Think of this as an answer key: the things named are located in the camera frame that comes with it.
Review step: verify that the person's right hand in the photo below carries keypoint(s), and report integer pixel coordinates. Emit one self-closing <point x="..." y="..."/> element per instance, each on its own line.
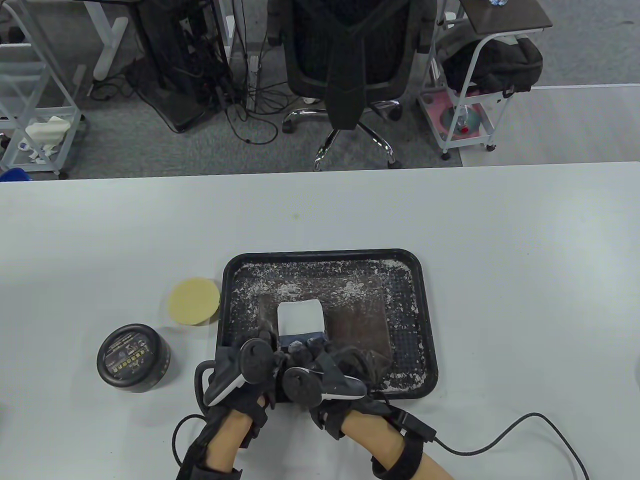
<point x="360" y="360"/>

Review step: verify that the blue object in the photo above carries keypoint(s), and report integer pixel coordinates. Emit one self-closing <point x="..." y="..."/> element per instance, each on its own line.
<point x="12" y="175"/>

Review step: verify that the clear bottle with red cap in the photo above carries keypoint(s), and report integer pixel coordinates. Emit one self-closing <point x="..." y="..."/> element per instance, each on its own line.
<point x="465" y="120"/>

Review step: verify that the white metal shelf rack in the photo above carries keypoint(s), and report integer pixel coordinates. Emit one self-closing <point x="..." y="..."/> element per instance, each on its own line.
<point x="20" y="52"/>

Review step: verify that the person's left hand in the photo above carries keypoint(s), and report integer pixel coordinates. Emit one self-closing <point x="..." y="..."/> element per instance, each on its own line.
<point x="235" y="412"/>

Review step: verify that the person's right forearm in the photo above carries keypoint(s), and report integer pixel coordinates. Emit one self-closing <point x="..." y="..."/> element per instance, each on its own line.
<point x="370" y="435"/>

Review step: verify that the white power strip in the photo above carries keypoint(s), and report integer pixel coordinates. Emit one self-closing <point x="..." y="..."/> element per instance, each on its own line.
<point x="253" y="80"/>

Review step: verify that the pink cart shelf mat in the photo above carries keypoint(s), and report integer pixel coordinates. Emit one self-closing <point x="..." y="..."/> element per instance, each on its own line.
<point x="435" y="107"/>

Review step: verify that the black leather care cream jar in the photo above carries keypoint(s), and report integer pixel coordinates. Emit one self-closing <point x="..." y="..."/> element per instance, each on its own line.
<point x="130" y="355"/>

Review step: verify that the black white tracking controller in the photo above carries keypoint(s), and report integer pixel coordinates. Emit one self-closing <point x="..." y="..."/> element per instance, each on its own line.
<point x="300" y="385"/>
<point x="255" y="360"/>

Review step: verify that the black backpack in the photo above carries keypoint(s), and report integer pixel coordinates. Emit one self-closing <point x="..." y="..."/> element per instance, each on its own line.
<point x="490" y="62"/>

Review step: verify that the white foam block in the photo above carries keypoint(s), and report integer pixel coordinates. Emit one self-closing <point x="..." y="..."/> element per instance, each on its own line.
<point x="47" y="130"/>

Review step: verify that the white and brown applicator pad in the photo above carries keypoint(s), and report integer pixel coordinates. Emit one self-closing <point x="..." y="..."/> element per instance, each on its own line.
<point x="300" y="315"/>

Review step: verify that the yellow round sponge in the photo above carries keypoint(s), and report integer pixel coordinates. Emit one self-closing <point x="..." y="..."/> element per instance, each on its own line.
<point x="194" y="301"/>

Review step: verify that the black computer tower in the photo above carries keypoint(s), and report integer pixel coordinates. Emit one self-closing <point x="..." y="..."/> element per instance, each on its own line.
<point x="170" y="50"/>

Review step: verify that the black mesh office chair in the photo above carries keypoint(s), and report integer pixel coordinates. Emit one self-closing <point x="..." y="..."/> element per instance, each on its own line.
<point x="350" y="50"/>

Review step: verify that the brown leather bag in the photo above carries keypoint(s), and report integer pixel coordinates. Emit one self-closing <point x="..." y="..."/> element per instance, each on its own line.
<point x="355" y="325"/>

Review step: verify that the white desk leg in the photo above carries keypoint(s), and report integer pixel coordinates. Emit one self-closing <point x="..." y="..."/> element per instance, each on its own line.
<point x="107" y="50"/>

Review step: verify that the black plastic tray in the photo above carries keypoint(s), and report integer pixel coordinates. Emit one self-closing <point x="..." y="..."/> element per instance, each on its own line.
<point x="405" y="280"/>

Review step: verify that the person's left forearm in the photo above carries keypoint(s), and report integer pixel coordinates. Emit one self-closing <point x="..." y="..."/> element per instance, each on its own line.
<point x="227" y="440"/>

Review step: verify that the white rolling cart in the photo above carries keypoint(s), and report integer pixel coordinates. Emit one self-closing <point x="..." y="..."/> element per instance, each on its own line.
<point x="467" y="143"/>

